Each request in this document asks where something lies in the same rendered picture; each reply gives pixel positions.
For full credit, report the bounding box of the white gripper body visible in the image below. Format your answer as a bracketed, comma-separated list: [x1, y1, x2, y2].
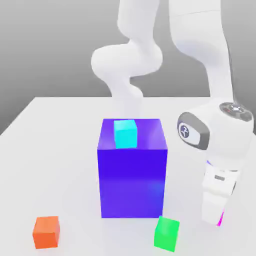
[201, 189, 230, 225]

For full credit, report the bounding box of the small orange cube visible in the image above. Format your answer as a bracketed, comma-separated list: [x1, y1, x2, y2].
[32, 215, 61, 250]

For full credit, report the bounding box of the small magenta cube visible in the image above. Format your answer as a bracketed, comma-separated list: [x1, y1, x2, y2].
[216, 209, 225, 227]

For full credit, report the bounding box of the small green cube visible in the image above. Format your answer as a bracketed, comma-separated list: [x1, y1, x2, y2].
[153, 215, 181, 253]

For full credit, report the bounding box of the small cyan cube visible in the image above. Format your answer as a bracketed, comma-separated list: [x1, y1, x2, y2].
[113, 119, 139, 150]

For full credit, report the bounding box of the large blue box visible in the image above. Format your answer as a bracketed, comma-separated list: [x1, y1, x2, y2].
[96, 118, 169, 219]

